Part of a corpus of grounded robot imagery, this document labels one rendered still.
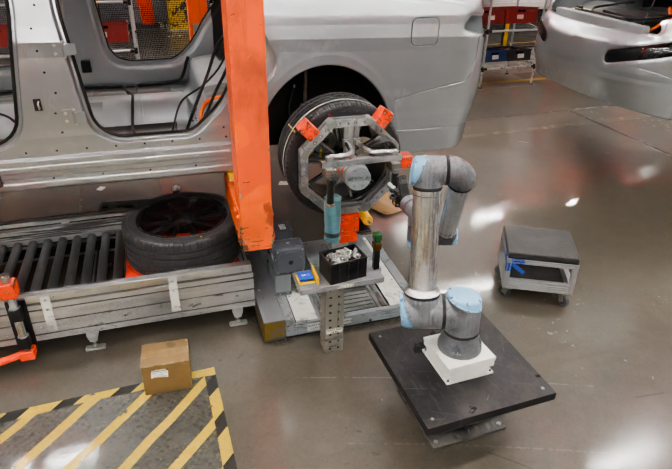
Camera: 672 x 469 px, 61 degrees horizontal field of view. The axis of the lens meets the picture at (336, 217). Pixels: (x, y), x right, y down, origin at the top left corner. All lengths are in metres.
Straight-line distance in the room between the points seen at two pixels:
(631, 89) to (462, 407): 3.05
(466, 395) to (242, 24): 1.80
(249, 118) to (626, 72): 3.05
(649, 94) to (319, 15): 2.64
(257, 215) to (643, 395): 2.08
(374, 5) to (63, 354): 2.45
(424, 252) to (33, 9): 2.10
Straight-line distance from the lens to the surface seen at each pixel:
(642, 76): 4.77
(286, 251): 3.17
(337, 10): 3.18
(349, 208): 3.14
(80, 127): 3.21
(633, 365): 3.42
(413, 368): 2.59
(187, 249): 3.10
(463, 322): 2.44
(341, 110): 3.00
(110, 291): 3.10
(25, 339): 3.22
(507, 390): 2.58
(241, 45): 2.55
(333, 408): 2.81
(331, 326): 2.98
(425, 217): 2.25
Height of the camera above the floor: 2.05
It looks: 28 degrees down
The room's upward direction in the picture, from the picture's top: 1 degrees clockwise
